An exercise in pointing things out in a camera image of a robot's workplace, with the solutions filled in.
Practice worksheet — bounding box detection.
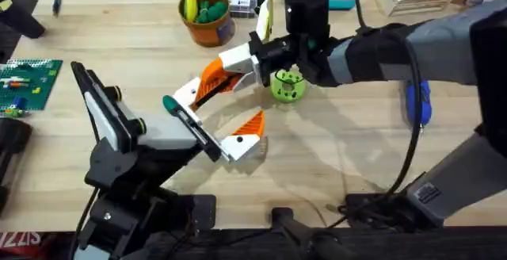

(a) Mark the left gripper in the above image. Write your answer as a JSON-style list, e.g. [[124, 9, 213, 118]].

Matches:
[[84, 76, 266, 198]]

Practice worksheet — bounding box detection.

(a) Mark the blue electric screwdriver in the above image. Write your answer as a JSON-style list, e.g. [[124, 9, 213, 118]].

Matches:
[[404, 79, 433, 130]]

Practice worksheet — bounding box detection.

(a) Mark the orange tub with toys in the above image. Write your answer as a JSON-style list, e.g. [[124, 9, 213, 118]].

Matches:
[[177, 0, 237, 48]]

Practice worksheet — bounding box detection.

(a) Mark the green disc with holes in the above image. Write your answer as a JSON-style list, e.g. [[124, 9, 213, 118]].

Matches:
[[270, 69, 307, 104]]

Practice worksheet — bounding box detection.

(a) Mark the left wrist upright black plate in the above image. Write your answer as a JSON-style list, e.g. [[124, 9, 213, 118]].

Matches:
[[70, 60, 139, 155]]

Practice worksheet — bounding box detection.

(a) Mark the green board with blocks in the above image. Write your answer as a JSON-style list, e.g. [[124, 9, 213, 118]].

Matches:
[[0, 58, 64, 119]]

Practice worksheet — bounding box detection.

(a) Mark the black bulky device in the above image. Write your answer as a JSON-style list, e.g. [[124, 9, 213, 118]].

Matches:
[[0, 117, 33, 216]]

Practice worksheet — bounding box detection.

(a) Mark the black angular object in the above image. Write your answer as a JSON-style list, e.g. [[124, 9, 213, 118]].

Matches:
[[0, 0, 47, 40]]

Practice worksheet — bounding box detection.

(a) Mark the red white sticker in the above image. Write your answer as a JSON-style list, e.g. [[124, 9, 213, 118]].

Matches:
[[0, 231, 43, 249]]

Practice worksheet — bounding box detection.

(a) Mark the black post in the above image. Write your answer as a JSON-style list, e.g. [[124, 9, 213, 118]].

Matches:
[[271, 207, 345, 260]]

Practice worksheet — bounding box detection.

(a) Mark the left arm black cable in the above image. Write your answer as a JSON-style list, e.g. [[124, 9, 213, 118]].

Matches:
[[67, 186, 100, 260]]

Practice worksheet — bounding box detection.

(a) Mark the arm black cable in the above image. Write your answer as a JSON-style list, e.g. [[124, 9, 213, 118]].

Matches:
[[326, 0, 424, 229], [67, 186, 100, 260]]

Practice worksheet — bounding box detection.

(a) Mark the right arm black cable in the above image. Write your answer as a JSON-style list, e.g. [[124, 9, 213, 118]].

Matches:
[[326, 0, 424, 229]]

